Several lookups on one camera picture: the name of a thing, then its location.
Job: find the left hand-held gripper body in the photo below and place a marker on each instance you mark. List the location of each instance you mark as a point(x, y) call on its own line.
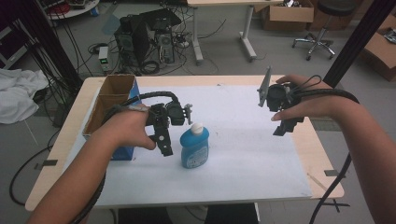
point(174, 113)

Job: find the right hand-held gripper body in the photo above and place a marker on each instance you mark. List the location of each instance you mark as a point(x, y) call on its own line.
point(277, 96)

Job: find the blue bottle with white cap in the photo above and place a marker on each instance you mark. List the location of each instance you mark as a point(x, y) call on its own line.
point(194, 149)

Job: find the person's left hand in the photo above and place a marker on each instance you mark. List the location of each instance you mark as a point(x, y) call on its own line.
point(127, 129)

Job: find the person's right hand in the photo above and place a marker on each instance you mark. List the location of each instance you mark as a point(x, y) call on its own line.
point(317, 101)

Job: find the white sheet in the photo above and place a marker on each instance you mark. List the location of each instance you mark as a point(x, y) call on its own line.
point(243, 155)

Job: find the black tape strip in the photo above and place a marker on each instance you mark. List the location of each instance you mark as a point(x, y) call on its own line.
point(46, 163)
point(333, 173)

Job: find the open cardboard box blue sides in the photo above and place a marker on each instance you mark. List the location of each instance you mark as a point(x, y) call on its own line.
point(109, 102)

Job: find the open grey computer case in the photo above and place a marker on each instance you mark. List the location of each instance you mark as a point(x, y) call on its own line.
point(165, 46)

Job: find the black office chair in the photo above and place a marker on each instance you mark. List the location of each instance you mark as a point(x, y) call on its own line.
point(317, 42)

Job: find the white desk with metal legs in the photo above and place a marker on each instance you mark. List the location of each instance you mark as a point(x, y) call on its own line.
point(246, 31)

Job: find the black computer tower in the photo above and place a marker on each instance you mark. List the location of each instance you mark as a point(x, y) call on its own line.
point(132, 43)

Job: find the brown cardboard box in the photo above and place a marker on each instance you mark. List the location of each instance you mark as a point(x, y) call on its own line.
point(289, 15)

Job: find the small white power supply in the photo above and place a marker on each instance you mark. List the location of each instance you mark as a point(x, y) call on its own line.
point(103, 59)

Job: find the black tape cross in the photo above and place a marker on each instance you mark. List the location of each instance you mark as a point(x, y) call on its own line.
point(336, 205)

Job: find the large open cardboard box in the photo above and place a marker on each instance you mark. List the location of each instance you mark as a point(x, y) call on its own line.
point(381, 53)

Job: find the round white table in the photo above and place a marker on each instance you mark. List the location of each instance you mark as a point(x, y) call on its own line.
point(74, 9)

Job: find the white cloth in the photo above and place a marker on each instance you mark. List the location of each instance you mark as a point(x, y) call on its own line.
point(18, 93)

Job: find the black metal post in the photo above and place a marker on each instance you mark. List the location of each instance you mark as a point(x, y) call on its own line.
point(358, 37)

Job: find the grey shelf frame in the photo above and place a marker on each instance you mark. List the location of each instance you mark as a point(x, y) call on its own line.
point(12, 46)

